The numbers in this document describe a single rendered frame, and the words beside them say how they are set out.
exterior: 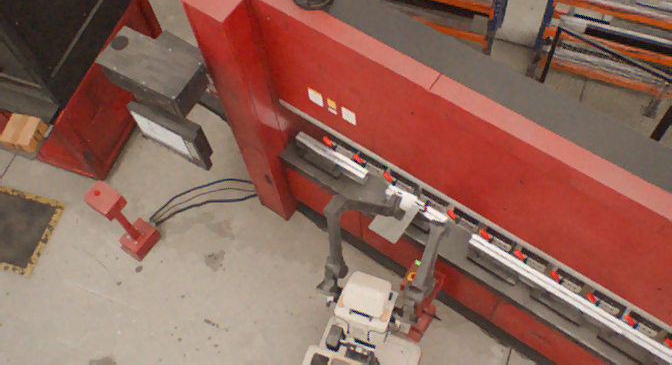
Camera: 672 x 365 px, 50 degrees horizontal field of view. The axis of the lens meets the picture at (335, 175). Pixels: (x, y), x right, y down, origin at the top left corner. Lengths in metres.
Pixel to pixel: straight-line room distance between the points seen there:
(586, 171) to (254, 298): 2.86
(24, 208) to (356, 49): 3.47
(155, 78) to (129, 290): 2.12
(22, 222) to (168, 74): 2.55
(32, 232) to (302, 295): 2.09
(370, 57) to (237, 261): 2.51
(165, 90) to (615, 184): 2.07
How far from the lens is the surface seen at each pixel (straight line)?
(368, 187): 4.34
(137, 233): 5.28
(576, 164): 2.90
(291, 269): 5.11
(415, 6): 5.67
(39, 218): 5.81
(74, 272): 5.54
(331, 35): 3.15
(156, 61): 3.68
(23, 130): 4.82
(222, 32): 3.35
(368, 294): 3.58
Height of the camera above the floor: 4.80
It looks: 64 degrees down
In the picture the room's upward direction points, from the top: 9 degrees counter-clockwise
